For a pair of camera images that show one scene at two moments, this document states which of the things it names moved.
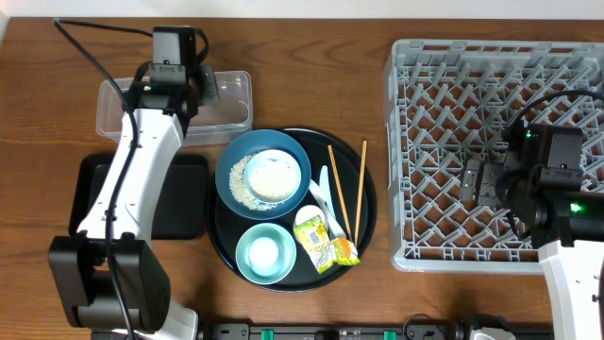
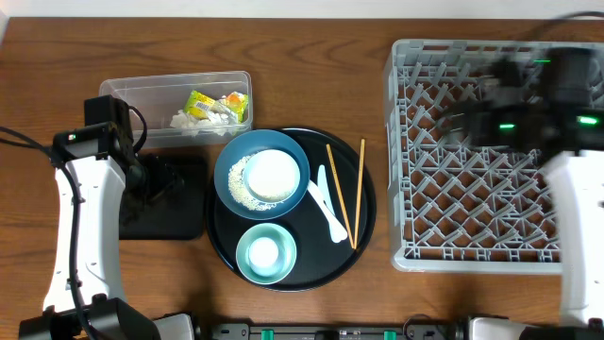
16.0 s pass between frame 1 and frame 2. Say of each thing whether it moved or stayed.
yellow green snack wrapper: moved
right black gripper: moved
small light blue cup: stayed
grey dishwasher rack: stayed
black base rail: stayed
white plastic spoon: stayed
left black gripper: moved
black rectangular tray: stayed
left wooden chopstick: stayed
